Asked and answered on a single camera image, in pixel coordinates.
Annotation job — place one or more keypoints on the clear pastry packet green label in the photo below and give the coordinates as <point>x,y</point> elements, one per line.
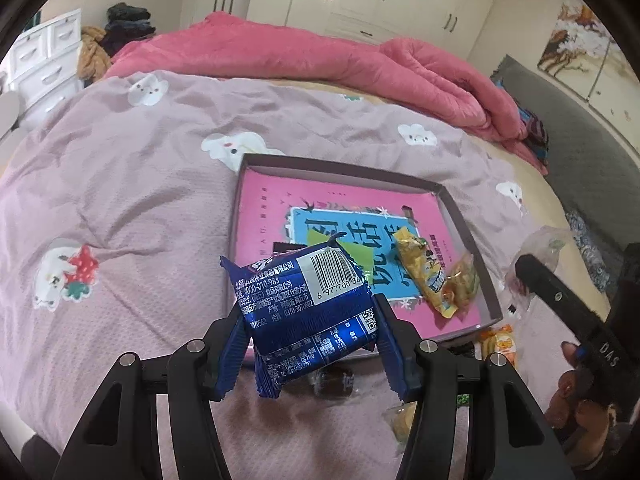
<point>461,280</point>
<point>400,422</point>

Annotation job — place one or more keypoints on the dark patterned pillow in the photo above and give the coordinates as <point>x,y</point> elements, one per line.
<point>585,245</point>

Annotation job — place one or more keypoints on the pink book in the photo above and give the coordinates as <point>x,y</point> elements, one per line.
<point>265,210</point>

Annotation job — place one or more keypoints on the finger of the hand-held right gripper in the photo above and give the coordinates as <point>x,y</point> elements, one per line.
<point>555,295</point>

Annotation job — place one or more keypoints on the brown plush blanket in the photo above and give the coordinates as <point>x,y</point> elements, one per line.
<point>92,55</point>

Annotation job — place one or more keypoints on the green snack packet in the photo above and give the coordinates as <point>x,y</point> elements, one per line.
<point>322,242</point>

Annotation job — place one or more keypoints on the long yellow snack packet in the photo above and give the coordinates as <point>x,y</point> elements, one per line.
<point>425,270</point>

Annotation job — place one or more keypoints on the flower wall painting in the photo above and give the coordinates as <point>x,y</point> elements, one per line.
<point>585,55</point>

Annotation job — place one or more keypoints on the dark red snack packet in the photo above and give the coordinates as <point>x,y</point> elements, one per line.
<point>331,382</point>

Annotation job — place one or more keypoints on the pink quilt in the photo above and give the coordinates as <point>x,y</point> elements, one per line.
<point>300,65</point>

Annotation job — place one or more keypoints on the white round chair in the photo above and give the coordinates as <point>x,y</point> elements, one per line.
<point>9,115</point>

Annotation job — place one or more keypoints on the orange rice cracker packet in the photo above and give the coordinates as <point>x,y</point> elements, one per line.
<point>496,345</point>

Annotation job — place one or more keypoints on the white glossy wardrobe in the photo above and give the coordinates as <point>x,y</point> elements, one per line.
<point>390,0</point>

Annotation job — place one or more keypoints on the purple printed bedsheet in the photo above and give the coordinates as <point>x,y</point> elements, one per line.
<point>125,185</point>

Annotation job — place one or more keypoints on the grey padded headboard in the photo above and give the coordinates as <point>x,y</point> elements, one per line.
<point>580,135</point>

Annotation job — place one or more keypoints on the white drawer cabinet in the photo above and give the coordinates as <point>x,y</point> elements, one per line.
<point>45,65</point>

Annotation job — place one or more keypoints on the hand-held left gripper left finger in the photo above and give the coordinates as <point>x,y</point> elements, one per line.
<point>227,365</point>

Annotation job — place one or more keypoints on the dark grey cardboard box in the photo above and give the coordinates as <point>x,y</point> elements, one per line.
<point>465,220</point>

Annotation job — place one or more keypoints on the person's right hand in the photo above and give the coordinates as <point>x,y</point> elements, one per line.
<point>567,400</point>

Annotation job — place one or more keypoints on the pile of dark clothes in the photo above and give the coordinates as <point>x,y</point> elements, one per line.
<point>127,27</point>

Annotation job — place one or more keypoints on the blue snack packet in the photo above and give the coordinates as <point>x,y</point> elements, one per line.
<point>300,310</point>

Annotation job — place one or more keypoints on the clear round cookie packet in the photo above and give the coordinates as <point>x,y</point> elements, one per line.
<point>537,255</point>

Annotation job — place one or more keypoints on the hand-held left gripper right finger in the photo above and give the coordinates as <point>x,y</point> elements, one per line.
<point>395,360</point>

